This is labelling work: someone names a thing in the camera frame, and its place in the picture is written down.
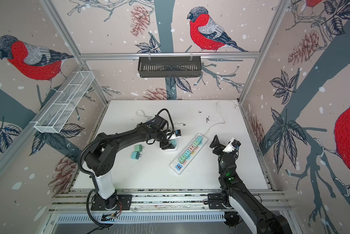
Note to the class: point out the green plug adapter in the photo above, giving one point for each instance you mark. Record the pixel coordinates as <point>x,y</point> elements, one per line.
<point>195,143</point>
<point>139,148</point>
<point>182,159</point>

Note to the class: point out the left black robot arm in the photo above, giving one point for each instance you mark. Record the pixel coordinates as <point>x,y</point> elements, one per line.
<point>98,157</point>

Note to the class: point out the pink plug adapter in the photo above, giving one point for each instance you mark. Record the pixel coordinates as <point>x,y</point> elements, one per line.
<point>191,148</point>

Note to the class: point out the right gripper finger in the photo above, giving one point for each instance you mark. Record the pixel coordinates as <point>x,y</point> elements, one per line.
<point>216,146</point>
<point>236,144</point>

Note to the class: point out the white colourful power strip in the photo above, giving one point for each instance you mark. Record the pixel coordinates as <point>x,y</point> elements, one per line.
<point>179,168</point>

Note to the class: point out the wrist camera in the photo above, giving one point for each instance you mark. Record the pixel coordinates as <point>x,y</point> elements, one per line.
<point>176,135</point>
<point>229,148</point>

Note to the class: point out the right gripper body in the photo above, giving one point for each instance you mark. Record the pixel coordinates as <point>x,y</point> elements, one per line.
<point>224,155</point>

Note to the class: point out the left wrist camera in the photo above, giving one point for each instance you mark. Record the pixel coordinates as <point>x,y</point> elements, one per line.
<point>176,135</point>

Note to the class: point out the white square power socket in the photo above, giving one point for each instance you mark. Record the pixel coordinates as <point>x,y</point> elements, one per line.
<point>167,146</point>

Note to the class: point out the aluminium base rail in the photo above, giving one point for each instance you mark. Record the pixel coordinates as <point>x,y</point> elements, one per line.
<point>166,200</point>

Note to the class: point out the teal plug adapter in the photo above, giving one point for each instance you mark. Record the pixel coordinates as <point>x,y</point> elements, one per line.
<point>174,142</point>
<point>199,139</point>
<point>187,153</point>
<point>135,155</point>

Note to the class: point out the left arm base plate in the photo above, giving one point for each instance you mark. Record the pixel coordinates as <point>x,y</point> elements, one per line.
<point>115,203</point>

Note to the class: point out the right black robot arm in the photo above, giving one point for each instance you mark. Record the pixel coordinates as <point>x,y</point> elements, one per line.
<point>236,195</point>

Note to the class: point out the white wire mesh shelf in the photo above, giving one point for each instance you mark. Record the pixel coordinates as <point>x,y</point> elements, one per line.
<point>60,110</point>

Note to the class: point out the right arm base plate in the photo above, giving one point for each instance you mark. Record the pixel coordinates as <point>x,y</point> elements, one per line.
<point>218,201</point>

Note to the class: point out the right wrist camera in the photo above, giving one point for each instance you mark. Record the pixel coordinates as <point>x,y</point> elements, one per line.
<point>229,148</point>

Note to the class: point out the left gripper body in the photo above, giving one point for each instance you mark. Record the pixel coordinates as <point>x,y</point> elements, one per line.
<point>162,135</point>

